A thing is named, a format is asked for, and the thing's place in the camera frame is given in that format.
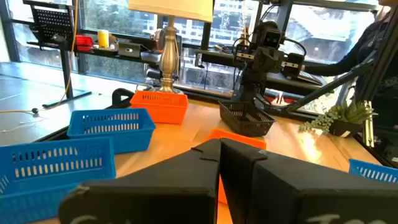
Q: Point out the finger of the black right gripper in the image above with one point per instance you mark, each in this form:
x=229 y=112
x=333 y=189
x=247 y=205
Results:
x=293 y=65
x=245 y=56

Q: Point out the yellow candle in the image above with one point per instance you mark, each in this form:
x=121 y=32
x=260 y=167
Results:
x=103 y=39

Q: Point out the black pegboard panel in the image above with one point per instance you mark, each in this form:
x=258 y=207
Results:
x=53 y=23

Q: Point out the small black box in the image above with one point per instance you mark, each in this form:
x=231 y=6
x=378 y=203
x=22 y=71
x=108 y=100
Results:
x=129 y=49

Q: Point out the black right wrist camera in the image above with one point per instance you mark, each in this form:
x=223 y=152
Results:
x=271 y=37

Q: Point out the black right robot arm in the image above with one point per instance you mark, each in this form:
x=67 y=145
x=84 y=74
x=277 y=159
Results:
x=252 y=87

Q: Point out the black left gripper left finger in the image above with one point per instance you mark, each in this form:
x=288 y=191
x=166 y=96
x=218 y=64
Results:
x=161 y=186

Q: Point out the black plastic mesh basket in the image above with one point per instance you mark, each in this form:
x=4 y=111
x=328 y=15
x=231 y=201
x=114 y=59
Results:
x=245 y=119

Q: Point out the silver aluminium frame post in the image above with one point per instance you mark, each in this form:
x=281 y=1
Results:
x=368 y=124

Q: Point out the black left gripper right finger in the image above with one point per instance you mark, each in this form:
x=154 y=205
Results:
x=295 y=193

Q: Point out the black frame strut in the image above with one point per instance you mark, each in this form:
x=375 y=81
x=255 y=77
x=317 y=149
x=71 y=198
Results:
x=379 y=56
x=326 y=87

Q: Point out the green potted succulent plant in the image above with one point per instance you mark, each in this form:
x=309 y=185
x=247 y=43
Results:
x=345 y=119

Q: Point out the blue plastic slotted basket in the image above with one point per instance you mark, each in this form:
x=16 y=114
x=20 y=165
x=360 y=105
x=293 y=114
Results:
x=373 y=169
x=56 y=183
x=124 y=140

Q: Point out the red plastic box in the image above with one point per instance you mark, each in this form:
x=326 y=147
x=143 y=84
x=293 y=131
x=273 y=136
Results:
x=84 y=43

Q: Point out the person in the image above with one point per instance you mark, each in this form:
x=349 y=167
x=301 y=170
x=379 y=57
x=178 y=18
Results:
x=342 y=67

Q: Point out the orange plastic slotted basket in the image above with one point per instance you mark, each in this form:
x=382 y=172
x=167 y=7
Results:
x=161 y=112
x=236 y=137

